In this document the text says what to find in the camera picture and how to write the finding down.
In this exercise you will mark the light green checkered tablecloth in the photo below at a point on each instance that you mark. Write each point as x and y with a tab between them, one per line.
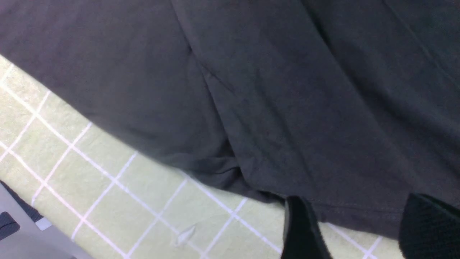
112	201

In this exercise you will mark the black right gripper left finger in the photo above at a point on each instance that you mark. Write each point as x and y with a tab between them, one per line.
302	238

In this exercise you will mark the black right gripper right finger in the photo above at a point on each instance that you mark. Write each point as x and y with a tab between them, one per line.
430	229

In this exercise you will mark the gray long-sleeve top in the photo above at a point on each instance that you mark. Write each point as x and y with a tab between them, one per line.
349	104

